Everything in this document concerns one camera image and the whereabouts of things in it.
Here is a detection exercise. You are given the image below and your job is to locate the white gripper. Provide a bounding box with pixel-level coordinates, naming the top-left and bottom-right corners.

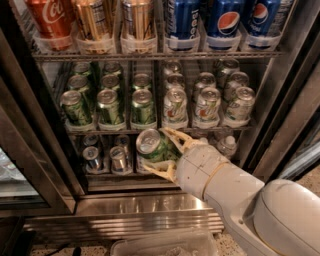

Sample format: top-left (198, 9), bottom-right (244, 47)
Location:
top-left (142, 127), bottom-right (230, 199)

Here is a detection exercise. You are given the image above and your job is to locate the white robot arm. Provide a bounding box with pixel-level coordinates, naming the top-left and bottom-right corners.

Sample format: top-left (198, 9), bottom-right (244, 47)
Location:
top-left (137, 127), bottom-right (320, 256)

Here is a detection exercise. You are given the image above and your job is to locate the white diet can front left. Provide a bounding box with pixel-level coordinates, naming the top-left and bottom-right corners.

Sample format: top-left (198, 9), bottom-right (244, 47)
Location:
top-left (163, 87), bottom-right (187, 123)

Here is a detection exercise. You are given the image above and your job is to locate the white diet can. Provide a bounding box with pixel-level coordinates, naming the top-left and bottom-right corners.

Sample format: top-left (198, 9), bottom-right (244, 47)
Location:
top-left (195, 87), bottom-right (221, 122)
top-left (163, 60), bottom-right (182, 77)
top-left (213, 59), bottom-right (240, 89)
top-left (163, 87), bottom-right (187, 123)
top-left (225, 86), bottom-right (255, 121)

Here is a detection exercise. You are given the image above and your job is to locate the silver can bottom back right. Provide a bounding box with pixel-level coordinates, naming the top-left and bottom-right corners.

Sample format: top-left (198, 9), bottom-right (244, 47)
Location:
top-left (114, 134), bottom-right (130, 156)

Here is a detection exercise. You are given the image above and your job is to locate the silver can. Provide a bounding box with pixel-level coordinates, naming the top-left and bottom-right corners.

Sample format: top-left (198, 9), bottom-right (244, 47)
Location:
top-left (114, 134), bottom-right (130, 156)
top-left (110, 146), bottom-right (129, 174)
top-left (82, 146), bottom-right (103, 173)
top-left (83, 135), bottom-right (99, 147)

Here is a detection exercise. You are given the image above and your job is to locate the silver can bottom front right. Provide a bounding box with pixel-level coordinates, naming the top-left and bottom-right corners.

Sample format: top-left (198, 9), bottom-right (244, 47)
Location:
top-left (110, 146), bottom-right (129, 174)

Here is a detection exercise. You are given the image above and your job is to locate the white diet can front middle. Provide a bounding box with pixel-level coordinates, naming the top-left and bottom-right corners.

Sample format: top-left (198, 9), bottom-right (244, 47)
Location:
top-left (195, 87), bottom-right (221, 122)

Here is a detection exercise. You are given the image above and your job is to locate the white diet can second-row left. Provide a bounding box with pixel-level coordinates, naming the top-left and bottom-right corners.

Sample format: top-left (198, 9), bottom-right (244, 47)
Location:
top-left (164, 73), bottom-right (185, 90)

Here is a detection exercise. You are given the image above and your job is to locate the white diet can second-row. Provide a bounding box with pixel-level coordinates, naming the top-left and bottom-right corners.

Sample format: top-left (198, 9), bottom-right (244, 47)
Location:
top-left (192, 72), bottom-right (216, 101)
top-left (164, 73), bottom-right (185, 90)
top-left (223, 71), bottom-right (249, 103)

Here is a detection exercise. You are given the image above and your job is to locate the white diet can front right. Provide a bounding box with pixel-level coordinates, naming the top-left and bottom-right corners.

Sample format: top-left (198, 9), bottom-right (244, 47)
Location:
top-left (225, 86), bottom-right (255, 121)

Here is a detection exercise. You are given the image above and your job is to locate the green can second-row right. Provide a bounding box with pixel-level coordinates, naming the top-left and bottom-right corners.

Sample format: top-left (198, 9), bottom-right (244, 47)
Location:
top-left (132, 73), bottom-right (152, 90)

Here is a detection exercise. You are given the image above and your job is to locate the white diet can second-row middle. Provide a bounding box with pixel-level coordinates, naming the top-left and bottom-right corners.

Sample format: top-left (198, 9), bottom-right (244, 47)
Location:
top-left (192, 72), bottom-right (216, 101)

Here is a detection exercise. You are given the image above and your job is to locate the silver can bottom front left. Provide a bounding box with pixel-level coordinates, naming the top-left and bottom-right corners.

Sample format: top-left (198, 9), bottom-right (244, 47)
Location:
top-left (82, 146), bottom-right (103, 173)

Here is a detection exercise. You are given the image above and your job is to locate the white diet can back left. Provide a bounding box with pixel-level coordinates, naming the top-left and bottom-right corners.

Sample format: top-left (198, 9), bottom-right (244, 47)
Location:
top-left (163, 60), bottom-right (182, 77)

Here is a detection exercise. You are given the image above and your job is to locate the silver can bottom back left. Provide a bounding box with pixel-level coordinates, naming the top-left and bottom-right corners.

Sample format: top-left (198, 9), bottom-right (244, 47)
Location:
top-left (83, 135), bottom-right (99, 147)

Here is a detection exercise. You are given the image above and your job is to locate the white diet can second-row right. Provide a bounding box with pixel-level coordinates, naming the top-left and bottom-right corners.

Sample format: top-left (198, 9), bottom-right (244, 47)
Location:
top-left (223, 71), bottom-right (249, 103)

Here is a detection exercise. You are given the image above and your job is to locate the white diet can back right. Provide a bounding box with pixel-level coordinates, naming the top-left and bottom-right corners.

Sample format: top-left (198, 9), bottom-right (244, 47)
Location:
top-left (213, 59), bottom-right (240, 89)

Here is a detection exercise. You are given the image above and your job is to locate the stainless steel fridge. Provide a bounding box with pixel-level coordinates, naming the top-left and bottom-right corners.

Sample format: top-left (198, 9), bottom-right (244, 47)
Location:
top-left (0, 0), bottom-right (320, 243)

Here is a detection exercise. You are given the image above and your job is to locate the fridge glass door right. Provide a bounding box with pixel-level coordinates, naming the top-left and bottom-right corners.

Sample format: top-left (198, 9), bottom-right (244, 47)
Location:
top-left (253, 63), bottom-right (320, 182)

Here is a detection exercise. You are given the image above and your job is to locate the fridge glass door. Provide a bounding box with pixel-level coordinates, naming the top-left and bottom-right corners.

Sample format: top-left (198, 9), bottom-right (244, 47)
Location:
top-left (0, 31), bottom-right (77, 217)
top-left (253, 63), bottom-right (320, 182)

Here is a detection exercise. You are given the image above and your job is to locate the green can second-row left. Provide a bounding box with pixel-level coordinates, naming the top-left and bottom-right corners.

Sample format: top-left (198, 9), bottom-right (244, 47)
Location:
top-left (67, 75), bottom-right (95, 112)

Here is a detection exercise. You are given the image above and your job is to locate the gold can right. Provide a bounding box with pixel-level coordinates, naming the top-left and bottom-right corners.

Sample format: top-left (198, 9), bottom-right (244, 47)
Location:
top-left (120, 0), bottom-right (156, 53)

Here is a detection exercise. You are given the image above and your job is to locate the gold can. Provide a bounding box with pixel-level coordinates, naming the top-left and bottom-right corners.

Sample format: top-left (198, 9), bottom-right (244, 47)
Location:
top-left (73, 0), bottom-right (113, 54)
top-left (120, 0), bottom-right (156, 53)

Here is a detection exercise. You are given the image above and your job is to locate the blue Pepsi can left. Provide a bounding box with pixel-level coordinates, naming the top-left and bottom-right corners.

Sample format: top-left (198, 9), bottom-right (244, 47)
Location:
top-left (164, 0), bottom-right (200, 50)

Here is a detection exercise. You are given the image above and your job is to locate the blue pepsi can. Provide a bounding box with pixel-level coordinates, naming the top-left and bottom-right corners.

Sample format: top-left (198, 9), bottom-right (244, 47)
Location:
top-left (164, 0), bottom-right (200, 50)
top-left (245, 0), bottom-right (283, 51)
top-left (205, 0), bottom-right (245, 50)

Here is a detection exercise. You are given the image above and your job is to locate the fridge glass door left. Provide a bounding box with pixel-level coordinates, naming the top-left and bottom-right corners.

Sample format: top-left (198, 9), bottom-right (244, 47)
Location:
top-left (0, 31), bottom-right (77, 217)

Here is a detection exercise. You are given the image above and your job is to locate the blue Pepsi can middle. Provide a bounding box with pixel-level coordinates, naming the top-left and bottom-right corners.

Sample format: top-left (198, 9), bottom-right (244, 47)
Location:
top-left (205, 0), bottom-right (245, 50)

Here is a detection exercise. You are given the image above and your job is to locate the gold can left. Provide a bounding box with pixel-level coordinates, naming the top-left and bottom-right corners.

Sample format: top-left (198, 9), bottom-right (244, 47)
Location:
top-left (73, 0), bottom-right (113, 54)

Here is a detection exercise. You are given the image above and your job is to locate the blue Pepsi can right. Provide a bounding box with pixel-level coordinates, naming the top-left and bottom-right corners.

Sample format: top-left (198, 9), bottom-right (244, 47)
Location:
top-left (245, 0), bottom-right (283, 51)

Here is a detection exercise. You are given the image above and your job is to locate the red Coca-Cola can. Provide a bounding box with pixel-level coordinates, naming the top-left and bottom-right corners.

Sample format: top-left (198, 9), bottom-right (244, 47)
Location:
top-left (24, 0), bottom-right (72, 51)

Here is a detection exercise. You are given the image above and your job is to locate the clear water bottle right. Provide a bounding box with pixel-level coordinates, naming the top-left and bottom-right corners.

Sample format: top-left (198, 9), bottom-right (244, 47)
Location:
top-left (217, 136), bottom-right (237, 159)

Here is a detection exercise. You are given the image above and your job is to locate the clear plastic bin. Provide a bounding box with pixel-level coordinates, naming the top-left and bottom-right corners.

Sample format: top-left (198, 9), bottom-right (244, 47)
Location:
top-left (110, 229), bottom-right (219, 256)

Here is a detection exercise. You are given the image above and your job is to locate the middle wire shelf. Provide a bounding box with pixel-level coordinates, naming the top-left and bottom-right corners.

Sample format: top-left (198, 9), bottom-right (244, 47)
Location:
top-left (67, 126), bottom-right (253, 136)

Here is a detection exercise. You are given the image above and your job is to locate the wire shelf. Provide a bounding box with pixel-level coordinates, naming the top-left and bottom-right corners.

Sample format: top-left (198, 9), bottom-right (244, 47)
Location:
top-left (67, 126), bottom-right (253, 136)
top-left (32, 51), bottom-right (285, 62)

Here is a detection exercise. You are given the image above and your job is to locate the top wire shelf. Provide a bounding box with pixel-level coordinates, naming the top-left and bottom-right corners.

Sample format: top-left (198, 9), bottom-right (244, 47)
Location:
top-left (32, 51), bottom-right (285, 62)

